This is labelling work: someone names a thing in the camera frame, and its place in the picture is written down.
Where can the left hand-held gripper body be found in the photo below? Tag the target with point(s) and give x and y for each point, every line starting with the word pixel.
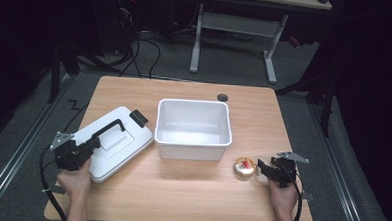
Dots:
pixel 69 155

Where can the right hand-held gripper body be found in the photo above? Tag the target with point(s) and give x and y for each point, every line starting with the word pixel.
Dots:
pixel 285 171

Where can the round golden pastry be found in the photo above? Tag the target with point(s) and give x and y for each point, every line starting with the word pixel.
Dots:
pixel 244 168

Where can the white plastic storage box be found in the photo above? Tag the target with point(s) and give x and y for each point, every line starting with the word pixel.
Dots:
pixel 193 123

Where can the person's left hand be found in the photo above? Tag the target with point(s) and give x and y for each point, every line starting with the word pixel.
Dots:
pixel 75 182

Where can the person's right hand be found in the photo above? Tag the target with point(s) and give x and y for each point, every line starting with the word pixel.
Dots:
pixel 284 199

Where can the grey tape piece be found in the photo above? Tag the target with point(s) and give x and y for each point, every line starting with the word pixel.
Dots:
pixel 308 196
pixel 58 189

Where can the black stand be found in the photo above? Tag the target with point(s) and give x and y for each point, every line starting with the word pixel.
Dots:
pixel 60 71
pixel 321 96

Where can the dark computer tower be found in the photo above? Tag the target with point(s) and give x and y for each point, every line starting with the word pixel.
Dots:
pixel 116 20

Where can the small red object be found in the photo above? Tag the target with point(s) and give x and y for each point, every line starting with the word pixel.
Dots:
pixel 294 42

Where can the desk with white legs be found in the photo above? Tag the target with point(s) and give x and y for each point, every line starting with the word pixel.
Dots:
pixel 238 24

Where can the metal floor rail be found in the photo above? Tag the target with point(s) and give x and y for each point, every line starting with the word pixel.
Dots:
pixel 18 149
pixel 338 173

